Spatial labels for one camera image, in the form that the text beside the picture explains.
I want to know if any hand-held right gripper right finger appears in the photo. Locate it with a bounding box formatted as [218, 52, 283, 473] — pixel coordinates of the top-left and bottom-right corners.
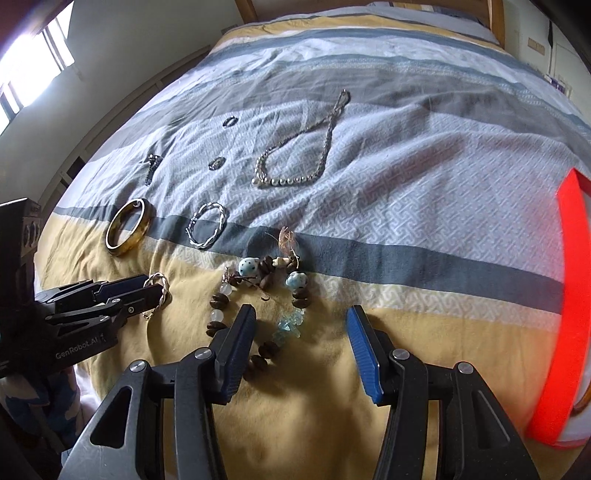
[346, 305, 541, 480]

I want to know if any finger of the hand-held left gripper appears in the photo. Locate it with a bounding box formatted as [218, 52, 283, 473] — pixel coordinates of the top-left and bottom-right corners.
[36, 274, 149, 305]
[44, 284, 166, 330]

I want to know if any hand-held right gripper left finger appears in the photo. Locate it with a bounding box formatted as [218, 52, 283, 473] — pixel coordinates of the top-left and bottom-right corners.
[58, 305, 257, 480]

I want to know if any small twisted silver bangle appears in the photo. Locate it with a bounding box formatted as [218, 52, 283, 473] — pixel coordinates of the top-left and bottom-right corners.
[142, 271, 171, 320]

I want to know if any gold tortoiseshell bangle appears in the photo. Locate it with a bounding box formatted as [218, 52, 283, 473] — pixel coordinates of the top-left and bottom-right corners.
[105, 198, 154, 257]

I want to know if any large twisted silver bangle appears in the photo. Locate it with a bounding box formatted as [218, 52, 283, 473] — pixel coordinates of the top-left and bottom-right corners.
[185, 202, 230, 250]

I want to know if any coffee bean beaded bracelet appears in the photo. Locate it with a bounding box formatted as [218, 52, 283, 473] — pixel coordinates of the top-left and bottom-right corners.
[205, 226, 311, 381]

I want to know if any silver bead necklace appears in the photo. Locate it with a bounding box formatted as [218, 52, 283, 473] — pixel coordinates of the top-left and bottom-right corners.
[252, 89, 352, 189]

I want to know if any red jewelry box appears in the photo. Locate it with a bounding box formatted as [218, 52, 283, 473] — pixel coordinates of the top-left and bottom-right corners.
[526, 168, 591, 448]

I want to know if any blue white patterned clothing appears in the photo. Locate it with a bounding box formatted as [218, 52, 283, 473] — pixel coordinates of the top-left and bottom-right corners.
[0, 364, 93, 462]

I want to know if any dark dangling earring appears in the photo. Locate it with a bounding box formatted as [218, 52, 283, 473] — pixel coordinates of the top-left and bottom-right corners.
[141, 154, 163, 185]

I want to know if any striped blanket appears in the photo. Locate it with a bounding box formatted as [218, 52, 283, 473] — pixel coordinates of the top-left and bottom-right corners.
[39, 0, 591, 480]

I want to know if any window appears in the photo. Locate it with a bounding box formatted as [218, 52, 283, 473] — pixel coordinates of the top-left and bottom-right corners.
[0, 0, 77, 134]

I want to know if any wooden headboard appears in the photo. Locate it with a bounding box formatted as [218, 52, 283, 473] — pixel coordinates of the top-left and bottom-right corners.
[235, 0, 506, 47]

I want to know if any small purple box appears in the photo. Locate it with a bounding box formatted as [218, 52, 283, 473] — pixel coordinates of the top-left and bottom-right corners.
[545, 74, 573, 95]

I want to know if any striped pillow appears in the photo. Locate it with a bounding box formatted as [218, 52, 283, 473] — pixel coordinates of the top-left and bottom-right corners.
[367, 0, 502, 44]

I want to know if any white wardrobe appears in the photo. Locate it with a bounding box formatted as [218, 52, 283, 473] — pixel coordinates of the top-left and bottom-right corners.
[551, 28, 591, 107]

